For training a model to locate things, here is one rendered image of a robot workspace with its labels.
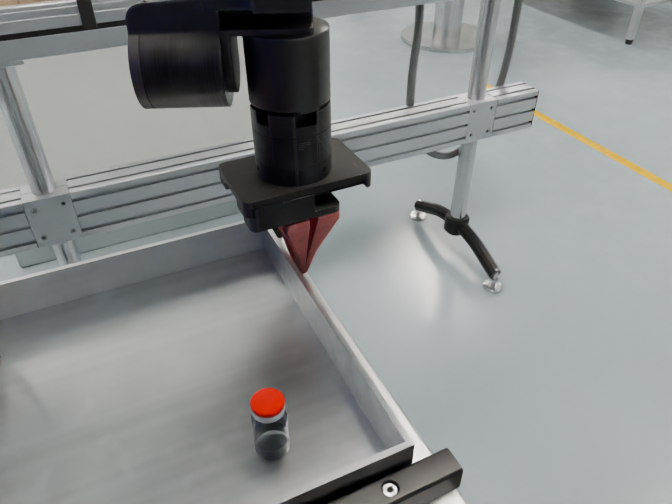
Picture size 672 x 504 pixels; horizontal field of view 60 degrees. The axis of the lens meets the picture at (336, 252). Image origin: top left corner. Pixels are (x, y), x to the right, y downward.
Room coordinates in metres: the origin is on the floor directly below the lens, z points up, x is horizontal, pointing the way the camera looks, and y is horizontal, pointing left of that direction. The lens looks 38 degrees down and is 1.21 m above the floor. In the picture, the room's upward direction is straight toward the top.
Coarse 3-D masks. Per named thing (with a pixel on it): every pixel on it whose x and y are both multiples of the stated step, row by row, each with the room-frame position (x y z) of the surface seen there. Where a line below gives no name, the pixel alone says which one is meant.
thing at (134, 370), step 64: (128, 256) 0.38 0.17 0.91; (192, 256) 0.40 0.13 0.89; (256, 256) 0.41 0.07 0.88; (0, 320) 0.33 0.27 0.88; (64, 320) 0.33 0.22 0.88; (128, 320) 0.33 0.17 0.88; (192, 320) 0.33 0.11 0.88; (256, 320) 0.33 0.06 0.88; (320, 320) 0.31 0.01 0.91; (0, 384) 0.27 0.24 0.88; (64, 384) 0.27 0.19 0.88; (128, 384) 0.27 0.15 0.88; (192, 384) 0.27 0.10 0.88; (256, 384) 0.27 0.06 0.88; (320, 384) 0.27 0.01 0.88; (0, 448) 0.21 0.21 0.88; (64, 448) 0.21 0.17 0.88; (128, 448) 0.21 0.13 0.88; (192, 448) 0.21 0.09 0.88; (320, 448) 0.21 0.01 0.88; (384, 448) 0.21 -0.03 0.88
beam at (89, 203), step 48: (528, 96) 1.61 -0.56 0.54; (240, 144) 1.28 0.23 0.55; (384, 144) 1.41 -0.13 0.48; (432, 144) 1.48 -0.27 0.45; (0, 192) 1.06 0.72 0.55; (96, 192) 1.08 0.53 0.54; (144, 192) 1.13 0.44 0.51; (192, 192) 1.17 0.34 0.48; (0, 240) 0.99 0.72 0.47; (48, 240) 1.03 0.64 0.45
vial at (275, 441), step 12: (252, 420) 0.21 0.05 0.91; (264, 420) 0.21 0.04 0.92; (276, 420) 0.21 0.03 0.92; (264, 432) 0.20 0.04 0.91; (276, 432) 0.21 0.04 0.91; (288, 432) 0.21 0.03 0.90; (264, 444) 0.20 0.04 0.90; (276, 444) 0.21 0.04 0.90; (288, 444) 0.21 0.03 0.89; (264, 456) 0.21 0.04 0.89; (276, 456) 0.21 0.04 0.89
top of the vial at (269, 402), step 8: (256, 392) 0.22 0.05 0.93; (264, 392) 0.22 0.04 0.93; (272, 392) 0.22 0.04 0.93; (280, 392) 0.22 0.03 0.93; (256, 400) 0.22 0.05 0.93; (264, 400) 0.22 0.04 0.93; (272, 400) 0.22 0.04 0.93; (280, 400) 0.22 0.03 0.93; (256, 408) 0.21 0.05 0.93; (264, 408) 0.21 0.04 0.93; (272, 408) 0.21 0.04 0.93; (280, 408) 0.21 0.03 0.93; (264, 416) 0.21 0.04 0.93; (272, 416) 0.21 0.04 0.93
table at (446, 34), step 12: (456, 0) 3.79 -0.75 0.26; (444, 12) 3.80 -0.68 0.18; (456, 12) 3.79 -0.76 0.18; (432, 24) 4.09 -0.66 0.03; (444, 24) 3.79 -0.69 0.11; (456, 24) 3.80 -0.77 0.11; (468, 24) 4.09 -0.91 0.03; (408, 36) 3.83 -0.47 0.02; (432, 36) 3.83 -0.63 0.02; (444, 36) 3.79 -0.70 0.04; (456, 36) 3.80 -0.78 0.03; (468, 36) 3.83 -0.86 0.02; (420, 48) 3.65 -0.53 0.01; (432, 48) 3.61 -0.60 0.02; (444, 48) 3.59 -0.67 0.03; (456, 48) 3.59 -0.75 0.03; (468, 48) 3.60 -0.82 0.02
